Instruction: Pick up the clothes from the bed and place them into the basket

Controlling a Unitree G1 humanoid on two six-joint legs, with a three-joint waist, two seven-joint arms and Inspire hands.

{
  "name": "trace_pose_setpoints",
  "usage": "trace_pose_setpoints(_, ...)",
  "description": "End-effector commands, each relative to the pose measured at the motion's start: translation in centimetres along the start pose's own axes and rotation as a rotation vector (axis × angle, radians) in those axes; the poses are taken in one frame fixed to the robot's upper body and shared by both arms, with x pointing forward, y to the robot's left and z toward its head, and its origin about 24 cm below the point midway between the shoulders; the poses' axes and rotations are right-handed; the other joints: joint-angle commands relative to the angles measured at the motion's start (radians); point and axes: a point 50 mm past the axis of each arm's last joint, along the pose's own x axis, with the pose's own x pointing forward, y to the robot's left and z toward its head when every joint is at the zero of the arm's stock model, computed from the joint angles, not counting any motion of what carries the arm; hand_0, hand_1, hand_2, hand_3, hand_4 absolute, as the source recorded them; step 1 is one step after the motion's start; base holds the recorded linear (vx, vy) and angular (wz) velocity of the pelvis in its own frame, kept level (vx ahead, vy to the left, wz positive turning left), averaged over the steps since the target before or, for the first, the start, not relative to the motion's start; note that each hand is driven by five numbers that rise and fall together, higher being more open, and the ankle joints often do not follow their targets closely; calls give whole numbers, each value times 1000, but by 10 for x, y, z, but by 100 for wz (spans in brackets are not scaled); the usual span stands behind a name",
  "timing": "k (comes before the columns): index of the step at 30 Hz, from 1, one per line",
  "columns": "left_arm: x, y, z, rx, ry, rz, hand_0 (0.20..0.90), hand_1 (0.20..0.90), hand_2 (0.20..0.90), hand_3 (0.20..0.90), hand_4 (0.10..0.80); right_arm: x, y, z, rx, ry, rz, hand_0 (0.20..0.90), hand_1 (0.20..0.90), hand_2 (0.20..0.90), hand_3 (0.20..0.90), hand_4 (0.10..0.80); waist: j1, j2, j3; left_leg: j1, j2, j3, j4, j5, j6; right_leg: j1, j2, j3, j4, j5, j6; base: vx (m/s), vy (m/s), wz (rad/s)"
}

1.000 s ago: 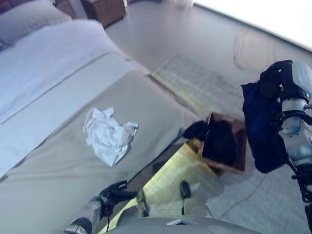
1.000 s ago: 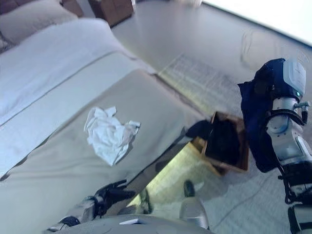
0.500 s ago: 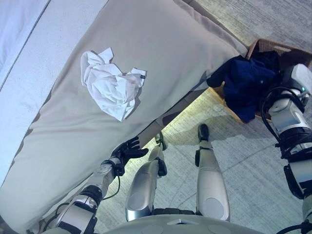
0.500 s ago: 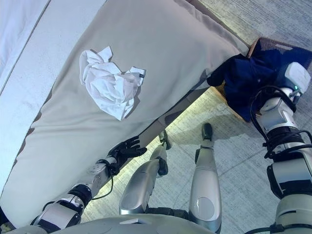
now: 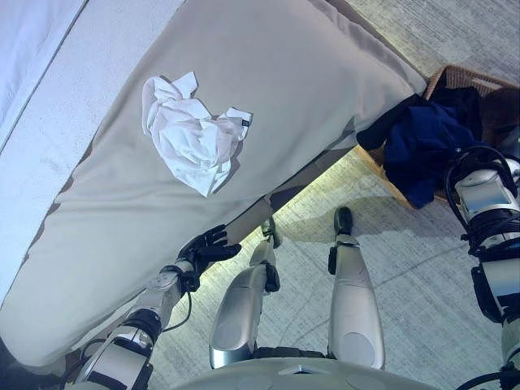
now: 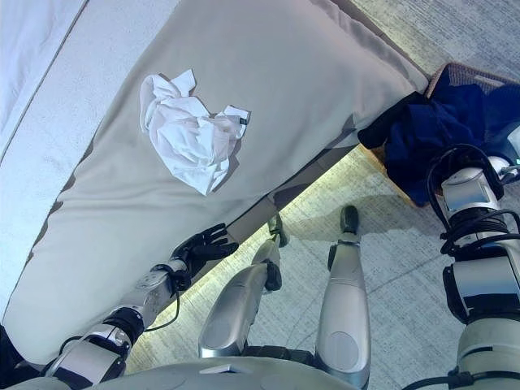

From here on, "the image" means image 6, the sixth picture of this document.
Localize white duvet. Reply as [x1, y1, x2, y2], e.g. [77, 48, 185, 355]
[0, 0, 163, 293]

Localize silver left robot leg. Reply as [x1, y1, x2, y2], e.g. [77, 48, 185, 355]
[197, 211, 290, 360]

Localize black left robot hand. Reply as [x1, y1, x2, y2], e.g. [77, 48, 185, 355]
[170, 223, 241, 278]

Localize bed with beige cover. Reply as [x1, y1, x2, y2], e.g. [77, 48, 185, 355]
[0, 0, 430, 366]

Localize silver robot leg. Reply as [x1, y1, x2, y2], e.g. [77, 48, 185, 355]
[197, 211, 290, 360]
[314, 204, 373, 389]

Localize brown woven basket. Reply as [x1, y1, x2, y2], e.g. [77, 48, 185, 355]
[370, 61, 520, 209]

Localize white garment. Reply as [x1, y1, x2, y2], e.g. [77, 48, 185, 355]
[138, 68, 254, 197]

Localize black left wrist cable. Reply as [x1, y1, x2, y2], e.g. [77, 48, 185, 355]
[144, 267, 192, 333]

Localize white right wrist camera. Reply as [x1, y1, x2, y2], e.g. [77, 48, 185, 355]
[505, 124, 520, 166]

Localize large grey area rug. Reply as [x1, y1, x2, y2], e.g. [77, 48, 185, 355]
[121, 0, 520, 390]

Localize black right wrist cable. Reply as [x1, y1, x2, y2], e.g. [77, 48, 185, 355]
[426, 143, 520, 256]

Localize navy blue garment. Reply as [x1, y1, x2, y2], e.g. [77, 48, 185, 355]
[383, 67, 520, 207]

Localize silver right robot leg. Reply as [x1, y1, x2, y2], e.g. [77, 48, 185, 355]
[314, 204, 373, 389]

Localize grey robot torso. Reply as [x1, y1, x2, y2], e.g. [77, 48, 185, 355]
[0, 356, 371, 390]

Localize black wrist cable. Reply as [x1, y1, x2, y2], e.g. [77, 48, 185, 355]
[426, 143, 520, 256]
[144, 267, 192, 333]

